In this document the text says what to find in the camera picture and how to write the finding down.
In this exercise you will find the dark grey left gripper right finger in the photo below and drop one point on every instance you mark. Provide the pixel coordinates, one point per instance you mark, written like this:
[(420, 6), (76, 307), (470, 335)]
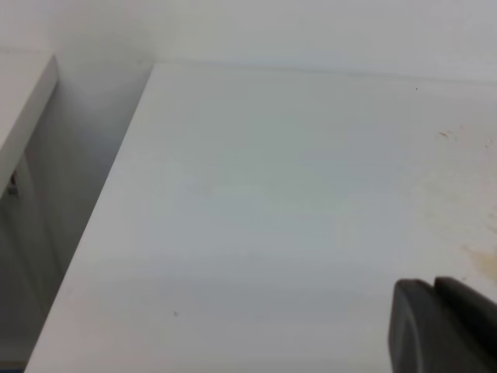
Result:
[(475, 315)]

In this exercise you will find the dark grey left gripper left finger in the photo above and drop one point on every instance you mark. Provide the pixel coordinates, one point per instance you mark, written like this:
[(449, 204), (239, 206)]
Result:
[(424, 336)]

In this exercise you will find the white side table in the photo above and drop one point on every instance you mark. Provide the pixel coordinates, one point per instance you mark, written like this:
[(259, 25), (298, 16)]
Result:
[(27, 82)]

